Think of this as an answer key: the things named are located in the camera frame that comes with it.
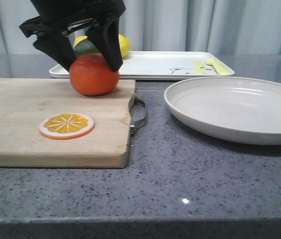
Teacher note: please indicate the yellow lemon right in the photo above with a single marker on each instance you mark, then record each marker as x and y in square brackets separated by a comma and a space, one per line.
[125, 45]

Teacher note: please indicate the yellow plastic knife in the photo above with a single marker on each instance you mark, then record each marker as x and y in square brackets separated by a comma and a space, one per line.
[199, 66]

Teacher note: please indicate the yellow lemon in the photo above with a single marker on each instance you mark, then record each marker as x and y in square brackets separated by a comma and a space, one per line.
[79, 39]
[125, 45]

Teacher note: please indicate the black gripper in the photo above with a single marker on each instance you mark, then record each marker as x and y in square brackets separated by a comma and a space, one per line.
[101, 17]

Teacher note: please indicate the metal cutting board handle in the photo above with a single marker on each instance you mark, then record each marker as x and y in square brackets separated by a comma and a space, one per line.
[137, 124]

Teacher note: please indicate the yellow plastic fork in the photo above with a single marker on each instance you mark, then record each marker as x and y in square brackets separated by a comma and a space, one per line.
[217, 66]

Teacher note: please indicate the yellow lemon left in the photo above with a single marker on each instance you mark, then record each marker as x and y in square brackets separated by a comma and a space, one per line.
[79, 39]

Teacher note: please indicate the orange mandarin fruit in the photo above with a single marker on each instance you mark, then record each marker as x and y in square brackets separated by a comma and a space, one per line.
[90, 75]

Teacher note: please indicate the grey curtain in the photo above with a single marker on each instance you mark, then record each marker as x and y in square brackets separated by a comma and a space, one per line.
[214, 26]

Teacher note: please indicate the orange slice toy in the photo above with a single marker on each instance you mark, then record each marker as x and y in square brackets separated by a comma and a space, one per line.
[66, 126]

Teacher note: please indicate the white rectangular tray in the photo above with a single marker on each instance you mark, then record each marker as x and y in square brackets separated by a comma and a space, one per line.
[166, 65]

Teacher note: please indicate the green lime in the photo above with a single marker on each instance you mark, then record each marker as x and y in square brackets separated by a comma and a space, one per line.
[85, 47]

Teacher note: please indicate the white round plate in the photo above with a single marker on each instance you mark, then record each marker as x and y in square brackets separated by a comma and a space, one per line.
[236, 109]

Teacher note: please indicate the wooden cutting board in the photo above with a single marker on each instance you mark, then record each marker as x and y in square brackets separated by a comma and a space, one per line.
[26, 103]

